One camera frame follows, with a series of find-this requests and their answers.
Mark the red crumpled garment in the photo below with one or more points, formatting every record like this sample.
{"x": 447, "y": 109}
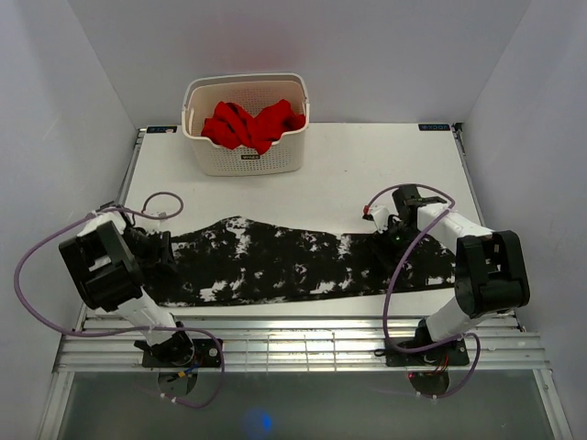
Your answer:
{"x": 231, "y": 126}

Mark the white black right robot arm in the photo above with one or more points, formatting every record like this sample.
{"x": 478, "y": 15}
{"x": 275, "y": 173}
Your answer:
{"x": 490, "y": 271}

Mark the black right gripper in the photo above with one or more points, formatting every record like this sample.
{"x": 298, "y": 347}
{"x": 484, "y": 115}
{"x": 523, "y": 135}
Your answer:
{"x": 381, "y": 242}

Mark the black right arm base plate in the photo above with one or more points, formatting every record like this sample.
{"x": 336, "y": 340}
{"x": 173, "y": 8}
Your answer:
{"x": 453, "y": 353}

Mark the cream perforated plastic basket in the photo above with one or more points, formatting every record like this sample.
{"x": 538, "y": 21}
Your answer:
{"x": 253, "y": 92}

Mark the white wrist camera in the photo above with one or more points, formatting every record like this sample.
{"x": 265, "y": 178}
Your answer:
{"x": 155, "y": 222}
{"x": 377, "y": 214}

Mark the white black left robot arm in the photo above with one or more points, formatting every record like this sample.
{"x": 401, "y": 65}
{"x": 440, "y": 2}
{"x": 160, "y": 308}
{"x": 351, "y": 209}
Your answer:
{"x": 107, "y": 260}

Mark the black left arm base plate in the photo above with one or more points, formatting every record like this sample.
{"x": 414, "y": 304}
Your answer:
{"x": 203, "y": 353}

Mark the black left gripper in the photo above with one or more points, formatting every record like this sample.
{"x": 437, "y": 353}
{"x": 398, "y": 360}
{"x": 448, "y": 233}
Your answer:
{"x": 162, "y": 257}

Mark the black white patterned trousers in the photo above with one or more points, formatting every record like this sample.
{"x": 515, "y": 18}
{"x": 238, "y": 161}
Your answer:
{"x": 239, "y": 261}

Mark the aluminium rail frame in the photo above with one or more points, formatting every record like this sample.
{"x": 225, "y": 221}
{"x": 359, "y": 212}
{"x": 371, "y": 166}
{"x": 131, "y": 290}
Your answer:
{"x": 311, "y": 345}

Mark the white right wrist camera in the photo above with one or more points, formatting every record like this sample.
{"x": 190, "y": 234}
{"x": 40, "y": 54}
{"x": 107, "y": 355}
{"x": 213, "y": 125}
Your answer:
{"x": 377, "y": 214}

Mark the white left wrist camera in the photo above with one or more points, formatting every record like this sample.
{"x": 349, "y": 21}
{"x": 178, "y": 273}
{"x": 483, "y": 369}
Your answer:
{"x": 155, "y": 222}

